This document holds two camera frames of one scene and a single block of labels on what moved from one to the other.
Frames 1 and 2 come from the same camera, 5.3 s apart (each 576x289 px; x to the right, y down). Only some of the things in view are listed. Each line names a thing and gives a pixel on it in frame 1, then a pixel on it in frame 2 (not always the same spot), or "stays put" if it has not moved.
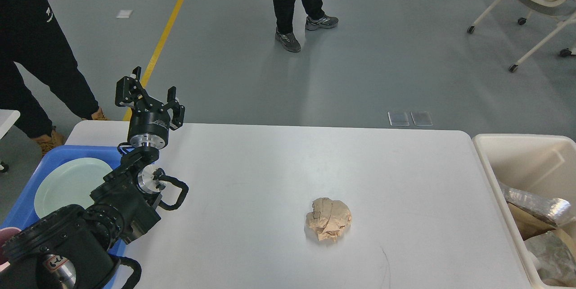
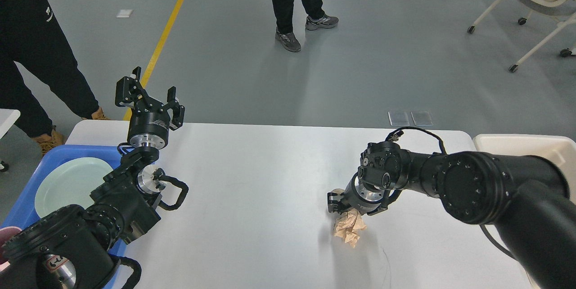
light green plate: x=69 y=182 stays put
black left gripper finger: x=129 y=91 stays put
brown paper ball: x=329 y=218 -> x=349 y=222
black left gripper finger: x=177 y=110 stays put
